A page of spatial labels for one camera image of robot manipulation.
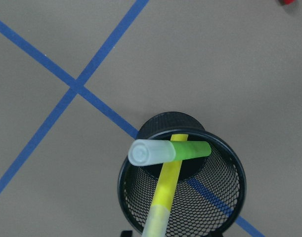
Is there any red marker pen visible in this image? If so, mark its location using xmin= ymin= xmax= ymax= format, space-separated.
xmin=280 ymin=0 xmax=296 ymax=5

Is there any black mesh pen cup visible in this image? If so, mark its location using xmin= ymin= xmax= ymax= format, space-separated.
xmin=118 ymin=112 xmax=246 ymax=237

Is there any yellow highlighter pen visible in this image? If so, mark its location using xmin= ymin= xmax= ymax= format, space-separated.
xmin=141 ymin=133 xmax=189 ymax=237

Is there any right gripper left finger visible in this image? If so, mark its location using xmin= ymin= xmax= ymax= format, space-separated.
xmin=121 ymin=230 xmax=133 ymax=237

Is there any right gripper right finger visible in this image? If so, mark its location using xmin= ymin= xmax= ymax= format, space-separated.
xmin=210 ymin=231 xmax=223 ymax=237

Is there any green marker pen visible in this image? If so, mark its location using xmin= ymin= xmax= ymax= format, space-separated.
xmin=128 ymin=139 xmax=212 ymax=166

